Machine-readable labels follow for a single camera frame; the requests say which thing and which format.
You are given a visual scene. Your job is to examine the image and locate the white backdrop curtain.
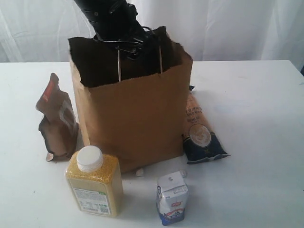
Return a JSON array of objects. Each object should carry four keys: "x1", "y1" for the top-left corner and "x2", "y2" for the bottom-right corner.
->
[{"x1": 0, "y1": 0, "x2": 304, "y2": 68}]

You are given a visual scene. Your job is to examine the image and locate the brown paper bag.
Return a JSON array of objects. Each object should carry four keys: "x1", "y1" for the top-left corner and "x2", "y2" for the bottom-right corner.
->
[{"x1": 68, "y1": 26, "x2": 193, "y2": 173}]

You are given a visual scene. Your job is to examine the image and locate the brown pouch with orange label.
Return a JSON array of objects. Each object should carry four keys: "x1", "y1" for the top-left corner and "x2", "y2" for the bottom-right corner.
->
[{"x1": 36, "y1": 73, "x2": 79, "y2": 162}]

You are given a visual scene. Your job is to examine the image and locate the yellow millet plastic bottle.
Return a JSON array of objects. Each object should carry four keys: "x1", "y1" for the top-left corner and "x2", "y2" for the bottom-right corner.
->
[{"x1": 65, "y1": 145, "x2": 124, "y2": 217}]

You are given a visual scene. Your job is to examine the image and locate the spaghetti pasta packet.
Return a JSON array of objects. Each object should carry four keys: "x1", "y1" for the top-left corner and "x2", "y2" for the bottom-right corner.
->
[{"x1": 183, "y1": 85, "x2": 229, "y2": 164}]

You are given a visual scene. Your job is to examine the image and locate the small white blue carton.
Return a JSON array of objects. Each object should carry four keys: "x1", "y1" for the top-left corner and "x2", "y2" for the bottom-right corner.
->
[{"x1": 156, "y1": 171, "x2": 189, "y2": 226}]

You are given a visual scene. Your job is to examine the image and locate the small white pebble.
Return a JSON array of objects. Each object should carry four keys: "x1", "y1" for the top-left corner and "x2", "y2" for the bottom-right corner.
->
[{"x1": 135, "y1": 168, "x2": 144, "y2": 177}]

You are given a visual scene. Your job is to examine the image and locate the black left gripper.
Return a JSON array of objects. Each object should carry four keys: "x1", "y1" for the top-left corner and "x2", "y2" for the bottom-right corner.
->
[{"x1": 75, "y1": 0, "x2": 152, "y2": 59}]

